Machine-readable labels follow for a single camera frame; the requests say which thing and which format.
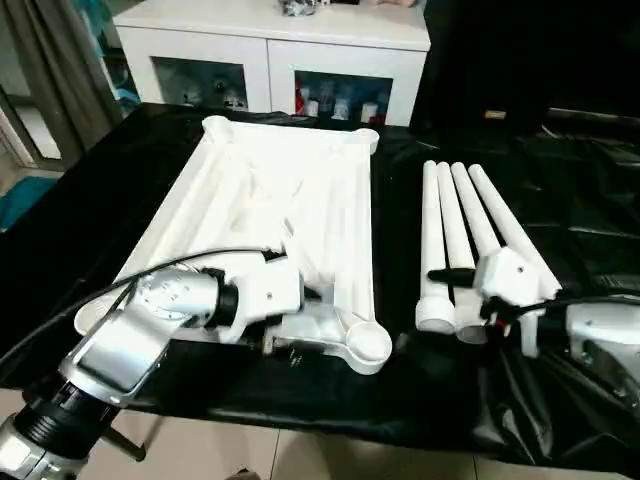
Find white plastic table leg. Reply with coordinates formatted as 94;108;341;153
467;164;564;304
414;159;457;334
449;162;504;266
435;162;487;346

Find white plastic table top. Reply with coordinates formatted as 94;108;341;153
72;114;395;378

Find black work mat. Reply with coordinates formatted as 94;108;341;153
0;102;640;479

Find black cabinet with gold label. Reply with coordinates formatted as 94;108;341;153
409;0;640;146

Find teal blue box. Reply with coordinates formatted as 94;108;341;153
0;177;57;232

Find dark patterned ornament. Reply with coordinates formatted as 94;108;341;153
278;0;327;18

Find white glass-door cabinet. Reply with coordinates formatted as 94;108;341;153
112;0;432;129

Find grey curtain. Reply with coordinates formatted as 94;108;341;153
0;0;126;166

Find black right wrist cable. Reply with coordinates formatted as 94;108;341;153
479;292;640;326

